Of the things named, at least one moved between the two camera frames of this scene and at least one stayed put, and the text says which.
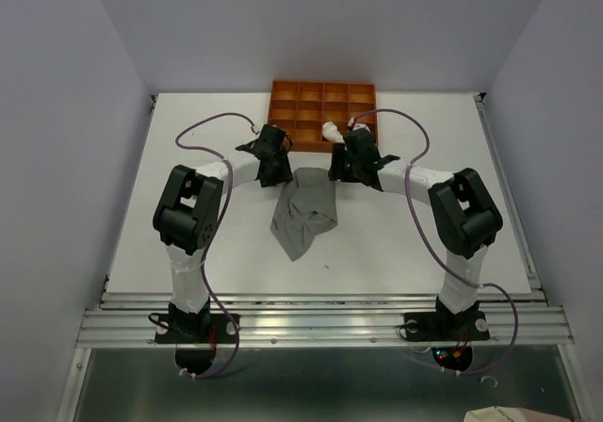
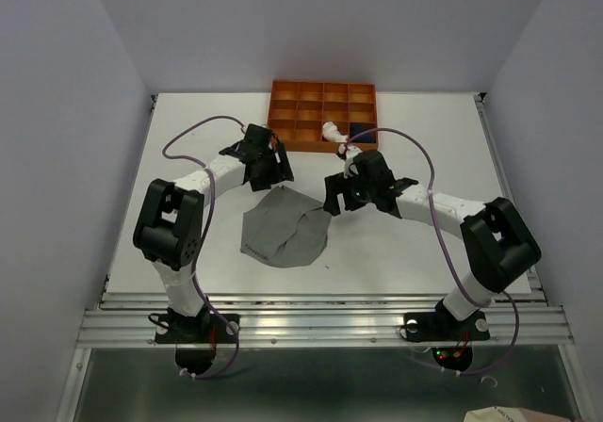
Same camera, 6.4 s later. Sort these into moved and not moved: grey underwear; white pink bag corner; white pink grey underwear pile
Moved: grey underwear
Not moved: white pink bag corner; white pink grey underwear pile
